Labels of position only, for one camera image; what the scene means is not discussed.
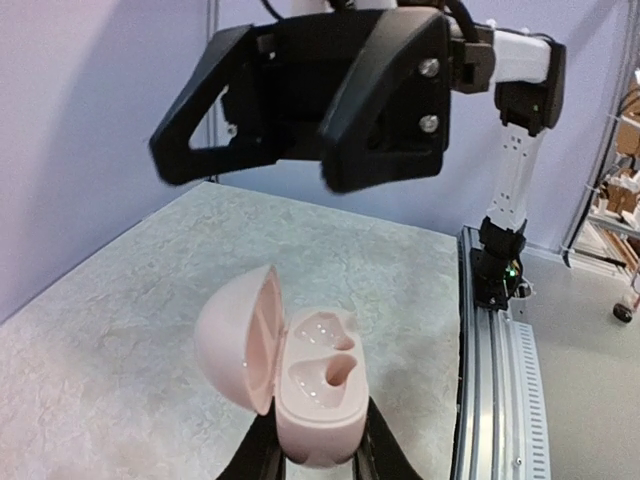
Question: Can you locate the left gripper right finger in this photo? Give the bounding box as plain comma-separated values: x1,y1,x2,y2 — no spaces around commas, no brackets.
354,397,422,480

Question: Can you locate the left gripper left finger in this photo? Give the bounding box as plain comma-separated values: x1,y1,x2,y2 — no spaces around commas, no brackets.
217,414,283,480

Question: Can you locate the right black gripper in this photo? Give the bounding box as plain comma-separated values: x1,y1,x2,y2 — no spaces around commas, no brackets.
148,7,496,195

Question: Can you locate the pink round charging case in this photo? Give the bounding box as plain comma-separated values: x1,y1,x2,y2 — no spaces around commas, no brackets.
194,265,369,468

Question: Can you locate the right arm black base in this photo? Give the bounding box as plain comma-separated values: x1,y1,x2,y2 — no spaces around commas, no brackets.
471,216,526,311

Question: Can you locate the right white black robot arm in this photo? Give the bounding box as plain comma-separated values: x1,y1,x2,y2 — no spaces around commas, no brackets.
149,1,566,260

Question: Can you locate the cardboard boxes pile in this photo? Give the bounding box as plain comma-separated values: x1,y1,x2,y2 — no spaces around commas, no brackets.
596,67,639,227

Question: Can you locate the aluminium front rail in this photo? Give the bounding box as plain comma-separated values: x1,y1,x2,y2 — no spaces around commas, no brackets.
450,227,551,479

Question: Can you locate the right metal corner post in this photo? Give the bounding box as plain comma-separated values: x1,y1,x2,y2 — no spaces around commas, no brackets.
207,1,225,183

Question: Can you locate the wire shelving rack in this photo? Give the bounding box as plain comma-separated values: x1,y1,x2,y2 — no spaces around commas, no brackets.
561,0,640,326

